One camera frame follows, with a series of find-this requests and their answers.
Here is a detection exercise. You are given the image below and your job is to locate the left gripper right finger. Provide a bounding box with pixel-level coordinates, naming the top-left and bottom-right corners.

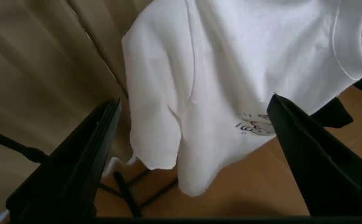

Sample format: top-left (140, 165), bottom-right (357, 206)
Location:
top-left (266, 94), bottom-right (362, 217)

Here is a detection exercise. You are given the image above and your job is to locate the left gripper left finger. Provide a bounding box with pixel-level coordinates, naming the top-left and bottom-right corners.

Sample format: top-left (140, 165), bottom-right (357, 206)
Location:
top-left (6, 98), bottom-right (122, 220)

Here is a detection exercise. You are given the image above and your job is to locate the white printed garment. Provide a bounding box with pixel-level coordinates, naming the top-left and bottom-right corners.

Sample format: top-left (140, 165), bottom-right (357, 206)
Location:
top-left (121, 0), bottom-right (362, 197)

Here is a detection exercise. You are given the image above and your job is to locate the black clothes rack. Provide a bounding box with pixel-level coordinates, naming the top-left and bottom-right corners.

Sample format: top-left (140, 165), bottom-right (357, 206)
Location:
top-left (0, 124), bottom-right (179, 218)

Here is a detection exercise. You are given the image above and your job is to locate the black garment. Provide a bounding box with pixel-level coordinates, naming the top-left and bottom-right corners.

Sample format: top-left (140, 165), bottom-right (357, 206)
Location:
top-left (310, 97), bottom-right (355, 129)

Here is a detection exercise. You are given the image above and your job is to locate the beige curtain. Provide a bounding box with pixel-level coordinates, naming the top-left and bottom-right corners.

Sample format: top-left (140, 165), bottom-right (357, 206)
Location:
top-left (0, 0), bottom-right (155, 218)

